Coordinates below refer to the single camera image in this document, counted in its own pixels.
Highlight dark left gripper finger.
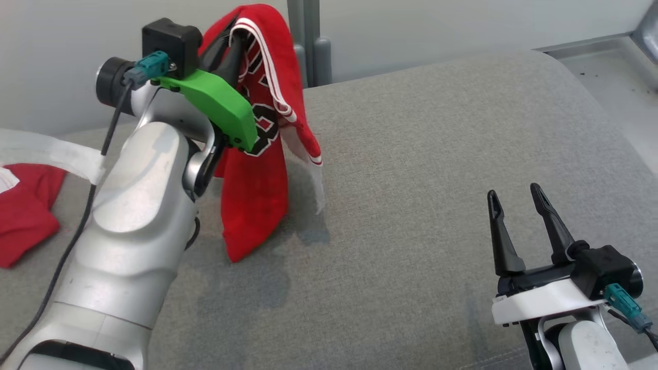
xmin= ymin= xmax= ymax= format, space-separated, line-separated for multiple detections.
xmin=198 ymin=23 xmax=238 ymax=72
xmin=218 ymin=30 xmax=251 ymax=96

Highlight red shorts with white waistband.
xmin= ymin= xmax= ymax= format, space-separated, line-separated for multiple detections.
xmin=0 ymin=128 xmax=106 ymax=269

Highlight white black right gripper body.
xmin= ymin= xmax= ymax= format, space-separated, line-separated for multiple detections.
xmin=491 ymin=261 xmax=608 ymax=327

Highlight grey partition post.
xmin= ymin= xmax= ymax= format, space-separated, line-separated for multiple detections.
xmin=286 ymin=0 xmax=334 ymax=88

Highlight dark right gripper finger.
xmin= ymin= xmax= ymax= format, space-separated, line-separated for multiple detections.
xmin=487 ymin=190 xmax=526 ymax=277
xmin=530 ymin=182 xmax=590 ymax=266

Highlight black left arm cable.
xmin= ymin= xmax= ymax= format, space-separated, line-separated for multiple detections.
xmin=0 ymin=50 xmax=171 ymax=363

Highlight red basketball jersey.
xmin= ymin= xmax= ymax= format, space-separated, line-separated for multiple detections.
xmin=198 ymin=4 xmax=326 ymax=264

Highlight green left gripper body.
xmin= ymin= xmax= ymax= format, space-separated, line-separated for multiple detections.
xmin=153 ymin=68 xmax=259 ymax=152

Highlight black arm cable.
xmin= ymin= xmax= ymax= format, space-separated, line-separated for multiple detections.
xmin=602 ymin=283 xmax=658 ymax=353
xmin=0 ymin=50 xmax=171 ymax=363

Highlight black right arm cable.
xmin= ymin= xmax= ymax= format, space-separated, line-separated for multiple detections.
xmin=602 ymin=283 xmax=658 ymax=353

